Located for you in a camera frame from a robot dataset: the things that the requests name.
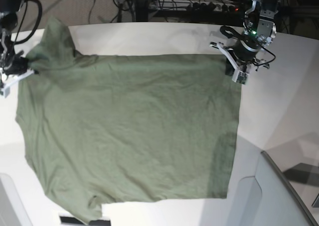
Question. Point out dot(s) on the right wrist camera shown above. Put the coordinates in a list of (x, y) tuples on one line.
[(4, 90)]

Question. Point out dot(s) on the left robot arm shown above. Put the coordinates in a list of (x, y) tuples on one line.
[(259, 20)]

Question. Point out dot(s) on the black power strip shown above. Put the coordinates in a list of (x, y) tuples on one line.
[(211, 6)]

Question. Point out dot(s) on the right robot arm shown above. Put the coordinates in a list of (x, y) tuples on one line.
[(8, 22)]

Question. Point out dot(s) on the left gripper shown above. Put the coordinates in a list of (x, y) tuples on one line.
[(243, 53)]

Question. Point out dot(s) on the olive green t-shirt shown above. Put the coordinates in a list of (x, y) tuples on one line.
[(112, 129)]

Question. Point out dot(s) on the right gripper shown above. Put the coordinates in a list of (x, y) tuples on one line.
[(16, 66)]

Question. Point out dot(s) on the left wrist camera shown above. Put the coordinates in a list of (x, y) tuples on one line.
[(240, 77)]

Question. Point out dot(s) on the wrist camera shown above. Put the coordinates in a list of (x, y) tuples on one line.
[(240, 77), (4, 90)]

